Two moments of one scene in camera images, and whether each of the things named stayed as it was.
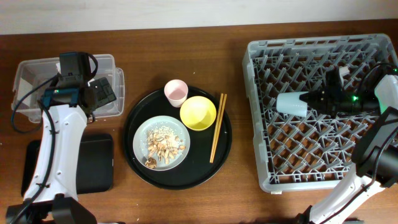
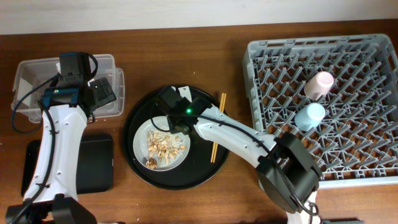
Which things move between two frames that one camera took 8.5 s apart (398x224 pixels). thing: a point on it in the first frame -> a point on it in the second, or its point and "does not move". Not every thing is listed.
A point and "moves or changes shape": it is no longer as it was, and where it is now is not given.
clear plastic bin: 28,73 does not move
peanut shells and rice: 163,142 does not move
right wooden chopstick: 219,127 does not move
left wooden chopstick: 216,126 does not move
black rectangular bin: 96,168 does not move
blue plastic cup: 290,103 -> 310,117
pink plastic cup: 176,91 moves or changes shape
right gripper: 328,100 -> 171,119
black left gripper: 105,93 does not move
